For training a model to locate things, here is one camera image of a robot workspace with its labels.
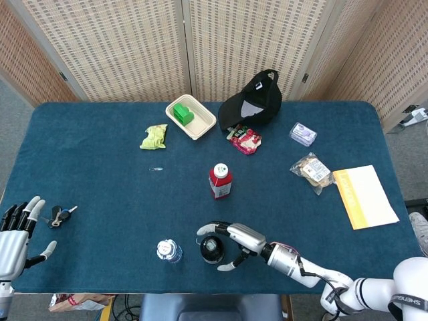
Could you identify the clear bag of biscuits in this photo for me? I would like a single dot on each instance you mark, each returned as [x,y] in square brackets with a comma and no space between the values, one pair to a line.
[312,170]

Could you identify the red juice bottle white cap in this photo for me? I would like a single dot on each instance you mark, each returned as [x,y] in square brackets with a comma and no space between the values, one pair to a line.
[220,185]

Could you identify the clear water bottle white cap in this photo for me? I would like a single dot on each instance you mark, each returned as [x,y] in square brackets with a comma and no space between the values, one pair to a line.
[165,250]

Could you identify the white power strip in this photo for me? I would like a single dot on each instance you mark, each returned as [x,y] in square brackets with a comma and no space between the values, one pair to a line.
[416,117]

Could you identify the black round container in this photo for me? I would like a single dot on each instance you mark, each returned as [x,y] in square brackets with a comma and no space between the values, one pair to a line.
[212,250]

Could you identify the purple tissue pack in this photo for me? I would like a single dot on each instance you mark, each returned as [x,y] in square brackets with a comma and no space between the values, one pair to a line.
[302,134]

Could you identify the grey sneaker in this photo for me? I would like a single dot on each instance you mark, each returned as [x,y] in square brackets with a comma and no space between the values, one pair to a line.
[420,230]

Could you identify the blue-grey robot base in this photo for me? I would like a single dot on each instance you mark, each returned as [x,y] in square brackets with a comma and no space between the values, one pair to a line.
[210,307]

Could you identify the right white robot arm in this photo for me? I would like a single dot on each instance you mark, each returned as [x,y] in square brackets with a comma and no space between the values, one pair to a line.
[334,277]

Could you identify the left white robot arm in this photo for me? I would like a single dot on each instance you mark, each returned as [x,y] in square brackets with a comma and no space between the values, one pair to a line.
[5,297]

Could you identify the yellow-green snack packet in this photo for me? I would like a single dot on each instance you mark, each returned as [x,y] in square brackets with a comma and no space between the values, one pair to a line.
[154,137]

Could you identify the green plastic block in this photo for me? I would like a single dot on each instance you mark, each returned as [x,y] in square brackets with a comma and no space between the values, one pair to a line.
[183,114]

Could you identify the red snack packet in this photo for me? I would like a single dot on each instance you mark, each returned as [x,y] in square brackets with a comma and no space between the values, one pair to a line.
[245,140]

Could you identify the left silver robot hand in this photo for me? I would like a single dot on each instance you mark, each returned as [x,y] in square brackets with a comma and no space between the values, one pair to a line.
[11,250]

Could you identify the bunch of keys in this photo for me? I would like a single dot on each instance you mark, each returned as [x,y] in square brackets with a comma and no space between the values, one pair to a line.
[58,215]

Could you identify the woven folding screen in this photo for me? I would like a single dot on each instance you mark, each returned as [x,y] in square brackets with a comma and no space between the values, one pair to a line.
[117,50]

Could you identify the metal paper clip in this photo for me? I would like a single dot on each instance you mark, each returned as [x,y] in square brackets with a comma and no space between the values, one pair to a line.
[156,168]

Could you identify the yellow and white booklet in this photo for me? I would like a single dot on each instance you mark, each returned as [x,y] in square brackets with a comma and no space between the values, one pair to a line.
[368,197]

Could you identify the blue tablecloth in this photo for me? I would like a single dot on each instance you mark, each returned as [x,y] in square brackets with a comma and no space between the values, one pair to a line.
[117,200]

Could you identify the crumpled snack bag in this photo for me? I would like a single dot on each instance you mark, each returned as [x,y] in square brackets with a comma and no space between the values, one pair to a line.
[80,302]

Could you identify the beige food tray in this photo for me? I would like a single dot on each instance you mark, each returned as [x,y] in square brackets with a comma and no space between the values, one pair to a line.
[202,125]

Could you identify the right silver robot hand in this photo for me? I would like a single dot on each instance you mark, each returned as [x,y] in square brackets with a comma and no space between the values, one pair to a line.
[249,237]

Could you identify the black baseball cap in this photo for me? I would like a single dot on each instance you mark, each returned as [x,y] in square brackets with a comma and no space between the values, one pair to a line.
[261,97]

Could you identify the black screen hinge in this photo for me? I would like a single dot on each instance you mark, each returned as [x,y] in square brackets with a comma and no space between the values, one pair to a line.
[305,78]
[63,76]

